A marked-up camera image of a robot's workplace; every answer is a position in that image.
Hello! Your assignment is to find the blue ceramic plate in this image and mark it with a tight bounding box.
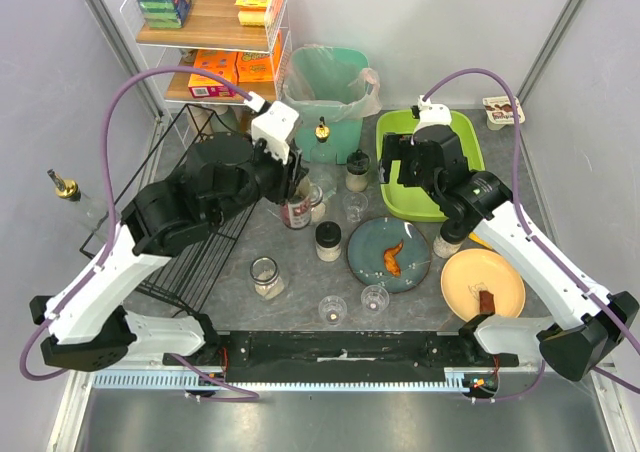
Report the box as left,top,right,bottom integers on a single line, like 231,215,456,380
346,217,432,294

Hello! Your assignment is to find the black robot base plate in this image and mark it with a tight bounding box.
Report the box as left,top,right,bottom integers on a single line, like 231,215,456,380
162,329,521,384

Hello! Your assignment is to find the open glass jar with powder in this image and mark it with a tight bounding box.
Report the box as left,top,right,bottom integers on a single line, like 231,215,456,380
309,183,326,224
249,256,286,300

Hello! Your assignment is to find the teal trash bin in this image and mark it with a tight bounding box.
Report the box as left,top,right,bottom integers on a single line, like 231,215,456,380
283,45,373,164

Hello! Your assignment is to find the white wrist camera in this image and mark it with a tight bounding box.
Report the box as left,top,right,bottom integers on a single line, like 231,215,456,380
411,104,452,132
250,101,301,165

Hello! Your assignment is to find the spice jar with black grinder lid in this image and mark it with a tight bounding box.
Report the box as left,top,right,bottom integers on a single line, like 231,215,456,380
345,149,370,193

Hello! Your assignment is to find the blue green sponge pack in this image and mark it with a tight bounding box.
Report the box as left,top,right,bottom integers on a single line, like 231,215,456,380
137,0,192,29

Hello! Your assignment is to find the orange chicken wing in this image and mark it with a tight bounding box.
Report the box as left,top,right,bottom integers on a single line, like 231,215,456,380
383,240,404,277

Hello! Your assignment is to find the glass bottle with gold pourer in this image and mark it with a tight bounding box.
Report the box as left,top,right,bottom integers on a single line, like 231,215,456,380
309,117,339,203
47,169,108,229

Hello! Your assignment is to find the orange pink box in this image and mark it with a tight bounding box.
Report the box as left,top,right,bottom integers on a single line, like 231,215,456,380
187,48,240,99

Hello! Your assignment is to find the white wire shelf rack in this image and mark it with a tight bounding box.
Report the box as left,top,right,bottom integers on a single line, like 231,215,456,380
118,0,294,138

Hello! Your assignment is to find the clear plastic bin liner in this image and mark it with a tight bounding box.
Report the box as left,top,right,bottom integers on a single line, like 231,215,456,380
282,45,382,125

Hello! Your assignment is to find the brown meat piece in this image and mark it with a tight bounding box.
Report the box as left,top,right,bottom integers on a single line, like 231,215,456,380
478,290,496,315

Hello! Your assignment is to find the pudding cup with foil lid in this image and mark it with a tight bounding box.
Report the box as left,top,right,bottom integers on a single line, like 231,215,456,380
482,96,514,131

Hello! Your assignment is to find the green plastic tub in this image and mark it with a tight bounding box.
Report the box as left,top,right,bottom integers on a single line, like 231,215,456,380
375,109,486,223

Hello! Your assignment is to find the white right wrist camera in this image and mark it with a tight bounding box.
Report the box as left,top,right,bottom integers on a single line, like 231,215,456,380
411,104,452,132

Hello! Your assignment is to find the white toothed cable rail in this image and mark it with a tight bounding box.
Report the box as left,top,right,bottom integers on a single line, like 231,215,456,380
93,363,491,393

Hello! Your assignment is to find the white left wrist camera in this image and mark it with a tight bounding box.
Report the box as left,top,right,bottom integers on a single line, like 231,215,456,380
250,101,301,165

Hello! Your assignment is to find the black wire dish rack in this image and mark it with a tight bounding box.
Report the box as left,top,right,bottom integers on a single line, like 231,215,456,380
79,102,261,314

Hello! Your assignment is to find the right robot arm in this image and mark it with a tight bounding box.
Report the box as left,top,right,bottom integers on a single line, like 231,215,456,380
378,125,639,381

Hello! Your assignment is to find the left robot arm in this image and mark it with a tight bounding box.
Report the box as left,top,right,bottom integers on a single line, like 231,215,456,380
30,133,307,372

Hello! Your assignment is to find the yellow plate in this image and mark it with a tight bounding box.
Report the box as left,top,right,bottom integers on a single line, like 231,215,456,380
440,249,526,321

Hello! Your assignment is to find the sauce bottle with black cap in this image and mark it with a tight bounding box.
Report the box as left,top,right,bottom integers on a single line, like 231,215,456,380
280,177,311,230

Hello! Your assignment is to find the yellow snack packet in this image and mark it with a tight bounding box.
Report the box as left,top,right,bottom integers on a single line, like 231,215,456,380
468,233,493,250

